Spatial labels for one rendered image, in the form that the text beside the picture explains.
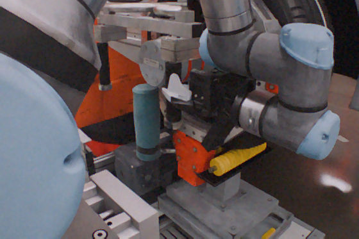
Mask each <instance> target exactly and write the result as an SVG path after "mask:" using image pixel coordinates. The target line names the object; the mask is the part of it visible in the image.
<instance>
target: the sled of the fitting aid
mask: <svg viewBox="0 0 359 239"><path fill-rule="evenodd" d="M157 201H158V208H159V209H160V210H161V211H162V212H163V213H165V214H166V215H167V216H168V217H169V218H170V219H172V220H173V221H174V222H175V223H176V224H177V225H179V226H180V227H181V228H182V229H184V230H185V231H186V232H187V233H188V234H190V235H191V237H192V238H194V239H225V238H224V237H223V236H221V235H220V234H219V233H217V232H216V231H214V230H213V229H212V228H210V227H209V226H207V225H206V224H205V223H204V222H203V221H201V220H199V219H198V218H197V217H196V216H195V215H193V214H191V212H189V211H188V210H187V209H186V208H184V207H182V206H181V205H180V204H179V203H177V202H176V201H175V200H174V199H173V198H172V197H170V196H168V195H167V192H165V193H164V194H161V195H157ZM293 217H294V214H293V213H291V212H289V211H287V210H286V209H283V208H282V207H280V206H277V208H276V209H275V210H274V211H273V212H272V213H271V214H269V215H268V216H266V217H265V218H264V219H263V220H262V221H260V222H259V223H258V224H257V225H255V227H253V228H252V229H251V230H249V231H248V232H247V233H246V234H245V235H244V236H243V237H241V238H239V239H278V238H279V237H280V236H281V235H282V234H283V233H284V232H285V231H286V230H287V229H288V228H289V227H290V225H291V222H292V219H293Z"/></svg>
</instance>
